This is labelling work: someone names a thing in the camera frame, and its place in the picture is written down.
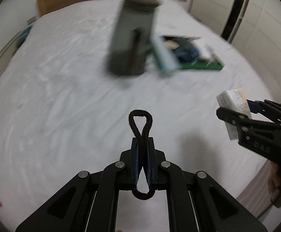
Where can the white wardrobe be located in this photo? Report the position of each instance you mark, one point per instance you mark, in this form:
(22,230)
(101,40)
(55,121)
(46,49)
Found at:
(253,27)

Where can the white cloth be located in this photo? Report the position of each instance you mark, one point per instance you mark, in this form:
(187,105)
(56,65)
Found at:
(205,52)

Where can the white bed duvet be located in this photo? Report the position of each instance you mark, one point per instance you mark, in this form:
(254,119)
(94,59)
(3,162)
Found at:
(61,112)

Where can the radiator cover panel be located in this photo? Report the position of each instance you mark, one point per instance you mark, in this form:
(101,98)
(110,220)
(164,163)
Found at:
(7,53)

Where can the person's right hand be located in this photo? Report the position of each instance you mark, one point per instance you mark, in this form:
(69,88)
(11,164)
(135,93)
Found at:
(274,181)

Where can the black hair band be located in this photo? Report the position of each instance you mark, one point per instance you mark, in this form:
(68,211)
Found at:
(142,154)

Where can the dark grey lidded pitcher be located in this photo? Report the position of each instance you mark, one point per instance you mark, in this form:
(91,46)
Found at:
(130,43)

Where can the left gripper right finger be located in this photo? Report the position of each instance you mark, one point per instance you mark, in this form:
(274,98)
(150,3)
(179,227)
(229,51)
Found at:
(196,202)

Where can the beige makeup sponge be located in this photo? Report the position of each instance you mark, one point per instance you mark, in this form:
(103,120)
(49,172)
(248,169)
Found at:
(171,45)

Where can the blue cloth on nightstand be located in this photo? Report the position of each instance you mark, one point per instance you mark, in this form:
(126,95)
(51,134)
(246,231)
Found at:
(24,34)

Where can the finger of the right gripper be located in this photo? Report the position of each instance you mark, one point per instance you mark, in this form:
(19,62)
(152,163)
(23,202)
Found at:
(271,110)
(233,117)

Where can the green tray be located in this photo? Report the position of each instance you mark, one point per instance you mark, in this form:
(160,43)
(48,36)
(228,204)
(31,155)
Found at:
(213,64)

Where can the dark teal towel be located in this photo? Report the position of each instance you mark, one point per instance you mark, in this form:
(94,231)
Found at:
(186,53)

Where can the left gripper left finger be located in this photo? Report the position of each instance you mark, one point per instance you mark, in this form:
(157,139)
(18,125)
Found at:
(88,202)

